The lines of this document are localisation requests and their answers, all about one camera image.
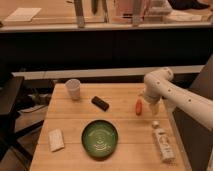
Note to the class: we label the black chair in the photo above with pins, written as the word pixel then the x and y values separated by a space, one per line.
pixel 8 115

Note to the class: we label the white ceramic cup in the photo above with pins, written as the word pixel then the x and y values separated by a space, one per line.
pixel 73 88

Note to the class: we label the metal post right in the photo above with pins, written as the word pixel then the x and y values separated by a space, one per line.
pixel 136 11

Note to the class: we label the metal post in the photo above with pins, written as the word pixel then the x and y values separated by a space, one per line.
pixel 79 13
pixel 136 11

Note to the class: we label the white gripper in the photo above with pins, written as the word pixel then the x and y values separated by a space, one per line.
pixel 152 98

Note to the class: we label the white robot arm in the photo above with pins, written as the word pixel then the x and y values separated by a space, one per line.
pixel 158 83

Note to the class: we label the metal post left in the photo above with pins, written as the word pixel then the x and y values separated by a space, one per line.
pixel 79 13

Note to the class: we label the green bowl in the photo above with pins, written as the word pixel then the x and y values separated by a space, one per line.
pixel 99 139

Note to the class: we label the white plastic bottle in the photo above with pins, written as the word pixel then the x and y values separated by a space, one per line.
pixel 162 142

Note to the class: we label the black rectangular block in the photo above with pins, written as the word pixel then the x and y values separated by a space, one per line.
pixel 100 103

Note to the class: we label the white paper sheet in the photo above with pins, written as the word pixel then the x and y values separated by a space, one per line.
pixel 22 15

